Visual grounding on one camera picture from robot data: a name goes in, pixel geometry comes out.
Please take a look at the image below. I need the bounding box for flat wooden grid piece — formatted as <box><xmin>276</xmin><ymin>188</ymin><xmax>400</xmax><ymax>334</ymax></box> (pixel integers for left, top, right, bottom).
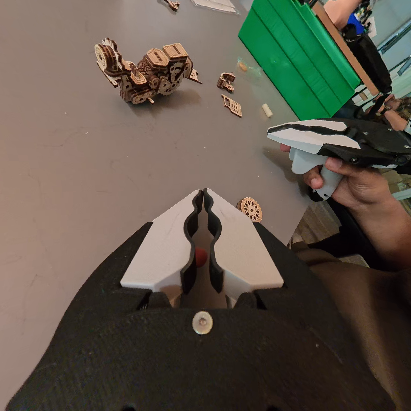
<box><xmin>221</xmin><ymin>94</ymin><xmax>243</xmax><ymax>118</ymax></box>

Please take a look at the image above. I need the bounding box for small wooden part assembly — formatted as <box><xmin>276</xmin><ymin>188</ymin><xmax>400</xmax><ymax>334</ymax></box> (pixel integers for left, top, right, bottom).
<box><xmin>216</xmin><ymin>72</ymin><xmax>236</xmax><ymax>94</ymax></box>

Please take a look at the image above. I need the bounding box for green plastic crate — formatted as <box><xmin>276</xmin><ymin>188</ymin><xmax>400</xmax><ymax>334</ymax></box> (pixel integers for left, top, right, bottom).
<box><xmin>238</xmin><ymin>0</ymin><xmax>362</xmax><ymax>121</ymax></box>

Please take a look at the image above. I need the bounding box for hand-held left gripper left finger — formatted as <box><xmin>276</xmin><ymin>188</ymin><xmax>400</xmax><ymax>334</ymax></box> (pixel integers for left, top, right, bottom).
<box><xmin>120</xmin><ymin>189</ymin><xmax>205</xmax><ymax>307</ymax></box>

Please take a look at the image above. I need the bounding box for clear plastic wrapper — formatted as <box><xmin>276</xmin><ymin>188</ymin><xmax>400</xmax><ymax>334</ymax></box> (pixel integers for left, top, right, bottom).
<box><xmin>236</xmin><ymin>56</ymin><xmax>264</xmax><ymax>79</ymax></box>

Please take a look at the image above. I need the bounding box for wooden motorcycle model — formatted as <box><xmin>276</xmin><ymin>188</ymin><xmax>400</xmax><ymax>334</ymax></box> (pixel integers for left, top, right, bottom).
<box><xmin>94</xmin><ymin>38</ymin><xmax>194</xmax><ymax>105</ymax></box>

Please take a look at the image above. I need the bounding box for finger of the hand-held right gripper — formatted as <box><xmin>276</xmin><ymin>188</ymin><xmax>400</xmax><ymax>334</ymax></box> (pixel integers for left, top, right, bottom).
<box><xmin>268</xmin><ymin>118</ymin><xmax>350</xmax><ymax>133</ymax></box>
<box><xmin>267</xmin><ymin>127</ymin><xmax>362</xmax><ymax>155</ymax></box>

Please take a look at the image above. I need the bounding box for person's brown clothing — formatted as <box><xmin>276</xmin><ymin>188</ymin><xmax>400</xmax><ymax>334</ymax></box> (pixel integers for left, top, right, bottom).
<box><xmin>287</xmin><ymin>241</ymin><xmax>411</xmax><ymax>411</ymax></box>

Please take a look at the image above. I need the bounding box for clear plastic bag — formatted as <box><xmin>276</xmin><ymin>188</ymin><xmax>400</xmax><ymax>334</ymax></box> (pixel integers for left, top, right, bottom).
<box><xmin>191</xmin><ymin>0</ymin><xmax>240</xmax><ymax>14</ymax></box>

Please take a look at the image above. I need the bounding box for person's right hand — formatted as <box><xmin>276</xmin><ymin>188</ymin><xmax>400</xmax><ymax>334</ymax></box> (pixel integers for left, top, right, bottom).
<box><xmin>279</xmin><ymin>144</ymin><xmax>400</xmax><ymax>211</ymax></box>

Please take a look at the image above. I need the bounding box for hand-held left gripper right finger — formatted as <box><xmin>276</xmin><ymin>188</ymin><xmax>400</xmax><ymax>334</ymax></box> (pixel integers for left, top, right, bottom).
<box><xmin>204</xmin><ymin>188</ymin><xmax>285</xmax><ymax>308</ymax></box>

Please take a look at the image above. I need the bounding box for small wooden gear wheel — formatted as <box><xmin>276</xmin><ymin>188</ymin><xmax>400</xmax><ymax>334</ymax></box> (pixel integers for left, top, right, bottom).
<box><xmin>236</xmin><ymin>197</ymin><xmax>263</xmax><ymax>223</ymax></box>

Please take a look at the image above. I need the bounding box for grey desk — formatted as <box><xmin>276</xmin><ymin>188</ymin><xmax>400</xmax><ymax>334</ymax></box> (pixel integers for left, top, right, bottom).
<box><xmin>0</xmin><ymin>0</ymin><xmax>310</xmax><ymax>410</ymax></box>

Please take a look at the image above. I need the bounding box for person's right forearm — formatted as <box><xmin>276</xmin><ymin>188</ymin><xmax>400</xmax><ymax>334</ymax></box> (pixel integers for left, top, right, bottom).
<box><xmin>348</xmin><ymin>195</ymin><xmax>411</xmax><ymax>272</ymax></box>

